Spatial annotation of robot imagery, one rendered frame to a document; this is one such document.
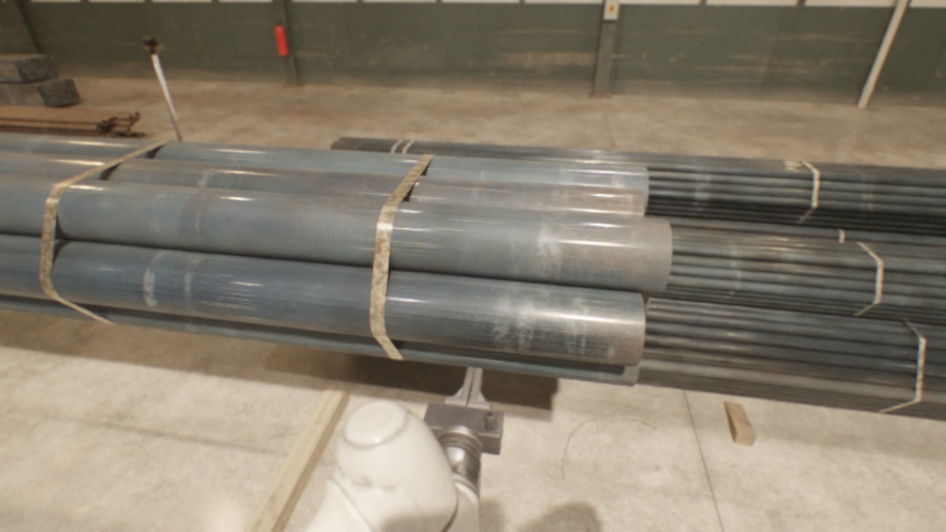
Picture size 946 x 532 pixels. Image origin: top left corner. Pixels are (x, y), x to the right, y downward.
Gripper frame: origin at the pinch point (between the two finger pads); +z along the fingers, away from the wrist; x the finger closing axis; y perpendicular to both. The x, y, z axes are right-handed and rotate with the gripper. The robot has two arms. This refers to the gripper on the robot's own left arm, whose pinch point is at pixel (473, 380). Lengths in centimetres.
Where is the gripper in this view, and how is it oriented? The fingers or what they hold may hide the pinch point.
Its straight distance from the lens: 90.7
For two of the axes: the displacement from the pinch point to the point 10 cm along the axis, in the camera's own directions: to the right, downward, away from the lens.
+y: 0.0, -8.7, -4.9
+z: 1.6, -4.8, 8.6
